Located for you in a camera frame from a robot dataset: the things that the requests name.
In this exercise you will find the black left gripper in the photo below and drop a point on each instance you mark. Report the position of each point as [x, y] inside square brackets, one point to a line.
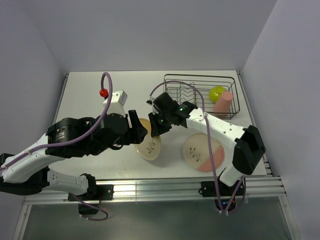
[138, 131]

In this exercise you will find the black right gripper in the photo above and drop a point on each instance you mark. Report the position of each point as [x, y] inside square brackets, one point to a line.
[155, 129]

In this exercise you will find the yellow cream plate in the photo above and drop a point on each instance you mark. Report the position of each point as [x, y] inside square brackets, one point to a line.
[149, 149]

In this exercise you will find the green ceramic bowl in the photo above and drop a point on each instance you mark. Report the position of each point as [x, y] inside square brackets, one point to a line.
[215, 93]

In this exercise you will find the pink cup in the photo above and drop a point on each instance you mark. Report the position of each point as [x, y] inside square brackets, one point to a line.
[223, 104]

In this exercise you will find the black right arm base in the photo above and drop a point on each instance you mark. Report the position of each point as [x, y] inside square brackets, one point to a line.
[208, 189]

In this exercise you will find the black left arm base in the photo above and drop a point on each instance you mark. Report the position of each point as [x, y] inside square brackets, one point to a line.
[98, 193]

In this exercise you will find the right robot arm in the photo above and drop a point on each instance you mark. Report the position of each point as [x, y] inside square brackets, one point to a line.
[245, 144]

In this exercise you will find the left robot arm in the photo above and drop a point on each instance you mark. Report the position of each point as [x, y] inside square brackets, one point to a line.
[28, 172]

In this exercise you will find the pink cream plate right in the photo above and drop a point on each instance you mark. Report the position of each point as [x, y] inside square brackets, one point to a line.
[196, 152]

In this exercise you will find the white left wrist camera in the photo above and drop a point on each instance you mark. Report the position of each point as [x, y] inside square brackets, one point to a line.
[117, 104]

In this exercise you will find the wire dish rack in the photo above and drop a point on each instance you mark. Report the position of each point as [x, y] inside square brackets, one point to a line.
[196, 90]

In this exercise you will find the aluminium table rail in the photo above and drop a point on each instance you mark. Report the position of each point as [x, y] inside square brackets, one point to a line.
[164, 189]

